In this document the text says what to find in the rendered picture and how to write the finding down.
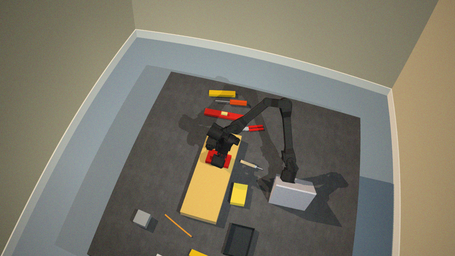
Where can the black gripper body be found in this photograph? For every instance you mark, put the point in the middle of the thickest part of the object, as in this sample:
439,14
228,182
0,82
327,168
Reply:
218,161

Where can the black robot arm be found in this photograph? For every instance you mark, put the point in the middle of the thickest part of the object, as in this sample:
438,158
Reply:
216,132

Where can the orange-handled awl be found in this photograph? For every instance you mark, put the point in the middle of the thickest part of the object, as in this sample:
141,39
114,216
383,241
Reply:
236,102

